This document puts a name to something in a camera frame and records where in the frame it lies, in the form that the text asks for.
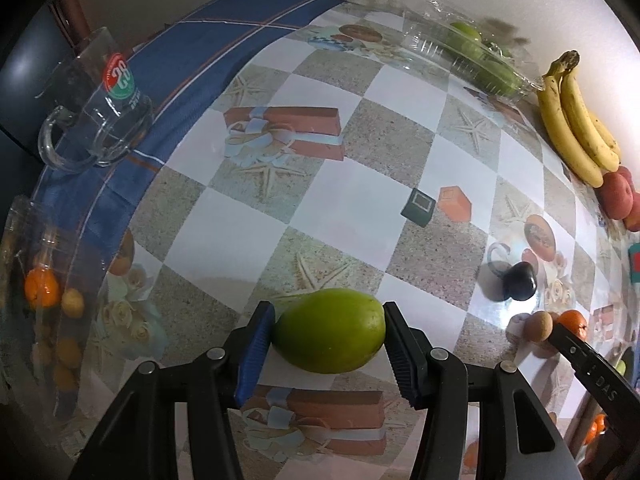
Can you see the pile of small kumquats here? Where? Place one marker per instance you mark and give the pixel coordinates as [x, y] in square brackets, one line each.
[70, 352]

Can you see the teal box with red print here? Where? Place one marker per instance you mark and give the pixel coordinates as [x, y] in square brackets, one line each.
[635, 265]

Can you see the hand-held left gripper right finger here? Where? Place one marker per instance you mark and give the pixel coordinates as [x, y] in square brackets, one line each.
[400, 355]

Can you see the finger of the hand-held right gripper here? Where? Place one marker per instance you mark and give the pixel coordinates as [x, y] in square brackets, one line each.
[600, 385]

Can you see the yellow banana bunch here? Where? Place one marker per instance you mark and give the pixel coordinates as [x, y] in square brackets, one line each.
[565, 130]

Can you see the pile of green jujubes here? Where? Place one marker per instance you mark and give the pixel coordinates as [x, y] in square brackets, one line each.
[492, 72]

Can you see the small green jujube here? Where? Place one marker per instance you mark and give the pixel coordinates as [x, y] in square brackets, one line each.
[620, 368]

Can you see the red apple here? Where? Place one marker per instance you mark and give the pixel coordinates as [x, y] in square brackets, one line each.
[626, 171]
[617, 195]
[634, 215]

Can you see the tan longan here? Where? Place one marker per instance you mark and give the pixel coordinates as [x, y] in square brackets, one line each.
[537, 326]

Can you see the small tangerine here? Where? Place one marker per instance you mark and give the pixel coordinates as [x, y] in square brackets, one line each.
[42, 287]

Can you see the clear plastic fruit container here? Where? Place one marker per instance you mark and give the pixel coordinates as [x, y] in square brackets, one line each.
[30, 240]

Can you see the dark purple plum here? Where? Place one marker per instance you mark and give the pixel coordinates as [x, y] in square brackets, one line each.
[520, 282]

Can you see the green mango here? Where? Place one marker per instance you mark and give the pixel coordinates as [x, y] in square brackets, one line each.
[330, 330]

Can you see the glass mug with round label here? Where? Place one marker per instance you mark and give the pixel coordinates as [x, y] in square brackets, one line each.
[115, 110]

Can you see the clear plastic clamshell box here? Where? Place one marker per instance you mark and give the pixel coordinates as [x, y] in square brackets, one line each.
[425, 35]

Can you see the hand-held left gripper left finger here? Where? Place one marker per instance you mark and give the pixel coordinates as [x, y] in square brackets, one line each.
[257, 345]

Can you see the orange with green stem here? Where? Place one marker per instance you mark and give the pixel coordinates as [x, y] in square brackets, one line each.
[572, 321]
[597, 427]

